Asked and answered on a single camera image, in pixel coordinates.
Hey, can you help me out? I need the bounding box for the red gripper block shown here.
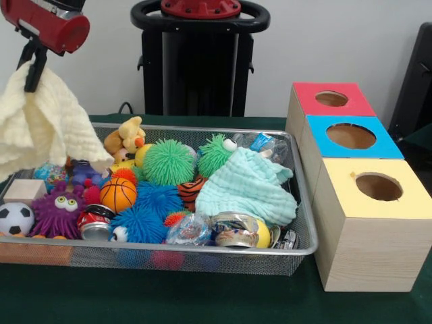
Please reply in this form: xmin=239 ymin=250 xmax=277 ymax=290
xmin=0 ymin=0 xmax=91 ymax=94

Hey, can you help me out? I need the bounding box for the cream muslin cloth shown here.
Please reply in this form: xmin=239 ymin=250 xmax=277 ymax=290
xmin=0 ymin=61 xmax=115 ymax=183

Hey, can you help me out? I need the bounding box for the clear mesh bin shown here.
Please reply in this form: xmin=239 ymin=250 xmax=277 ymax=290
xmin=0 ymin=121 xmax=319 ymax=277

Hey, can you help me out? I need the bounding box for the wooden box with three holes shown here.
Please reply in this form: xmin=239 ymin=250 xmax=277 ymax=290
xmin=286 ymin=82 xmax=432 ymax=292

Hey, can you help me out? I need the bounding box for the yellow plush animal toy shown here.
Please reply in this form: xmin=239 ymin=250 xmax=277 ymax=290
xmin=103 ymin=116 xmax=147 ymax=166

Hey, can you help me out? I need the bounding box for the purple spiky monster toy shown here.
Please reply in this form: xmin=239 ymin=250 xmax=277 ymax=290
xmin=30 ymin=180 xmax=88 ymax=240

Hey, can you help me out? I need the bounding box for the small black white soccer ball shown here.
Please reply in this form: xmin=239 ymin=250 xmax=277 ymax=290
xmin=0 ymin=202 xmax=35 ymax=236

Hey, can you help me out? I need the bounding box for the small orange basketball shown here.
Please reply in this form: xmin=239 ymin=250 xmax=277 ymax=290
xmin=100 ymin=178 xmax=138 ymax=214

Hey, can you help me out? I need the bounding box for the green spiky rubber ball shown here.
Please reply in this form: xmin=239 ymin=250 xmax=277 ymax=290
xmin=142 ymin=139 xmax=197 ymax=187

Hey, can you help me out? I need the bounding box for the blue furry monster toy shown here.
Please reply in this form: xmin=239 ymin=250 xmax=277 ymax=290
xmin=108 ymin=206 xmax=171 ymax=245

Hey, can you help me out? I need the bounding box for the green furry monster toy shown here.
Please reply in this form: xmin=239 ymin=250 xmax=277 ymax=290
xmin=197 ymin=134 xmax=238 ymax=179

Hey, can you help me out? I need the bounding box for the orange tiger striped ball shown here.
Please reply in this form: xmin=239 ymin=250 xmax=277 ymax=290
xmin=177 ymin=175 xmax=209 ymax=213

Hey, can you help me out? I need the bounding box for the mint green muslin cloth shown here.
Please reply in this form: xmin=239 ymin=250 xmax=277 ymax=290
xmin=196 ymin=147 xmax=298 ymax=227

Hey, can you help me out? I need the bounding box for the dark green table cloth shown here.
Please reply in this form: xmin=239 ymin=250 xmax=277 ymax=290
xmin=0 ymin=113 xmax=432 ymax=324

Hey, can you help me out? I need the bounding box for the black upright panel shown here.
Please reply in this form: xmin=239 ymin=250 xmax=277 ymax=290
xmin=388 ymin=22 xmax=432 ymax=156

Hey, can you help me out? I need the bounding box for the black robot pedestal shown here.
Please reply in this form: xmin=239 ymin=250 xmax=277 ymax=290
xmin=130 ymin=0 xmax=271 ymax=117

